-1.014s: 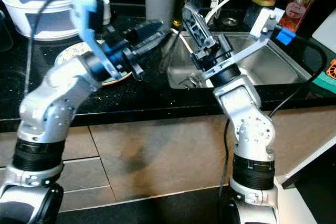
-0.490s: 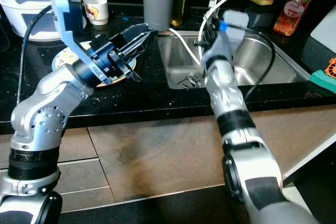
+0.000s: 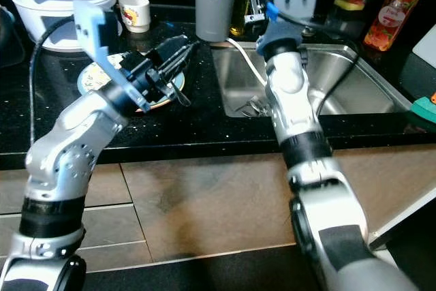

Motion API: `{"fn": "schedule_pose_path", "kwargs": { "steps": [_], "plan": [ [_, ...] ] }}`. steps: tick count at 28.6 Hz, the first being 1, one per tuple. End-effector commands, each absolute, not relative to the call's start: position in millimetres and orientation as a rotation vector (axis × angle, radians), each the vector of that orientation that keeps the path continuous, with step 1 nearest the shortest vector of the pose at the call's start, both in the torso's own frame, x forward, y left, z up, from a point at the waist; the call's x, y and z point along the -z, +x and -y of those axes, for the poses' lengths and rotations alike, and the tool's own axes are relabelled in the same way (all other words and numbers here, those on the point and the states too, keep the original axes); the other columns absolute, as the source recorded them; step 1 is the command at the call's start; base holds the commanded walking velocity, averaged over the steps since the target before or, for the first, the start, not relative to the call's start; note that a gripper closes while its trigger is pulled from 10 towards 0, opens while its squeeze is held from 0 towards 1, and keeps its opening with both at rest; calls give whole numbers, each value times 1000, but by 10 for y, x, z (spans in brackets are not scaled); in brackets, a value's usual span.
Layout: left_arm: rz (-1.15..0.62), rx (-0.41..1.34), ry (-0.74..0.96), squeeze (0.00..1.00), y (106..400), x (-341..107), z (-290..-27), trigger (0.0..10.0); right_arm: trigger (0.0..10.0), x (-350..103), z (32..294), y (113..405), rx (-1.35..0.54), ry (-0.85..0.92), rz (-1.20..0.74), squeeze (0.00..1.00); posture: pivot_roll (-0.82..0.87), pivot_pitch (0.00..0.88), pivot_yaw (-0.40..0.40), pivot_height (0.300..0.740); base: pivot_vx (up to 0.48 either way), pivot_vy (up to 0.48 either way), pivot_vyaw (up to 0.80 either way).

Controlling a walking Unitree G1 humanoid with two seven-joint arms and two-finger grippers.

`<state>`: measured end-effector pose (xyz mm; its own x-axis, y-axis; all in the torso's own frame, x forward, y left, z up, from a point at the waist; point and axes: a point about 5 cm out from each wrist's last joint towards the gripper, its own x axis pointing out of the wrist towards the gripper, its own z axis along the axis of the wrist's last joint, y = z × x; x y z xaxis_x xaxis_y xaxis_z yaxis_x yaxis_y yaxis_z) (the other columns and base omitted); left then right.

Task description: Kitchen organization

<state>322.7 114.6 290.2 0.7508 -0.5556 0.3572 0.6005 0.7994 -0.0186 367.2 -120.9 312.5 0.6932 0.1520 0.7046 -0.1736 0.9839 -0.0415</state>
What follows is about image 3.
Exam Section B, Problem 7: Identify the white hose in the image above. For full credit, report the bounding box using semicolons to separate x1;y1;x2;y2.
228;35;268;89

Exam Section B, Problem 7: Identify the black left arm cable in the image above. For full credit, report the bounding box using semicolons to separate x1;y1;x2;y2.
29;14;80;150

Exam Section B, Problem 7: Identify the white board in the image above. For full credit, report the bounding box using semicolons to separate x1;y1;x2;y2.
411;21;436;68

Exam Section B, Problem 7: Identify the white cartoon cat cup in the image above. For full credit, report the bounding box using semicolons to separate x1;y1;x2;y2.
119;0;151;33

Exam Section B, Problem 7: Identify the stainless steel sink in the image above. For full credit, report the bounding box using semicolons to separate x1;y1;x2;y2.
211;42;414;119

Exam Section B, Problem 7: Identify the light blue left wrist camera mount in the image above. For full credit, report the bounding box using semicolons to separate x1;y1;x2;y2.
72;0;138;105

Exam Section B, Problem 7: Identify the orange soap pump bottle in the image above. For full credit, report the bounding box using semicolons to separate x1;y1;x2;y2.
362;0;422;52

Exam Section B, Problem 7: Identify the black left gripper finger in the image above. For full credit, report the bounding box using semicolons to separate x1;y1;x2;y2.
151;34;190;62
162;41;202;85

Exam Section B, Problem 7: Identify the lemon print plate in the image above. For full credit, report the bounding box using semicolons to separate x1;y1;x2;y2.
80;56;120;95

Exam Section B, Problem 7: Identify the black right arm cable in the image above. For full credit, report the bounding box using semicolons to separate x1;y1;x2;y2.
264;1;363;116

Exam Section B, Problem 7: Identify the green scrub sponge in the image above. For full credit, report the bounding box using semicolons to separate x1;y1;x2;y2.
411;92;436;126

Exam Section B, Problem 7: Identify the metal cutlery in sink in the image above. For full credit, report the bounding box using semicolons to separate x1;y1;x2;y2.
234;96;271;117

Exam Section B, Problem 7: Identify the brown wooden base cabinet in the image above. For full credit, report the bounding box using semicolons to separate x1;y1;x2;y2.
0;142;436;279

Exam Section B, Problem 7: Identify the grey insulated tumbler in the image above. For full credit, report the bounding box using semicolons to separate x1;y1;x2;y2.
194;0;240;44

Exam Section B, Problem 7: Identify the olive oil glass bottle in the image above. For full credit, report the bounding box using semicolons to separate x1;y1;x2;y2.
230;0;253;37

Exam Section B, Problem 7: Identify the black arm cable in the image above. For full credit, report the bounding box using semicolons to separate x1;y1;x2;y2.
29;14;80;150
264;1;363;116

